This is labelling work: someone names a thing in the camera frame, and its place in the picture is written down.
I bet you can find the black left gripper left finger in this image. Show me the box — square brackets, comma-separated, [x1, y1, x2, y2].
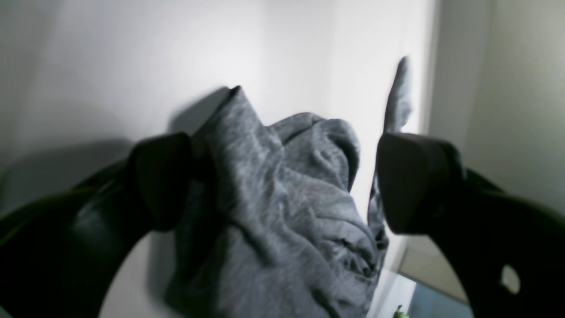
[0, 132, 192, 318]

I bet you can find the grey t-shirt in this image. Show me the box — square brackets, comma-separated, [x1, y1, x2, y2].
[164, 56, 414, 318]

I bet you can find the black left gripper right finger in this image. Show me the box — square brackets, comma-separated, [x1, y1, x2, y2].
[376, 133, 565, 318]

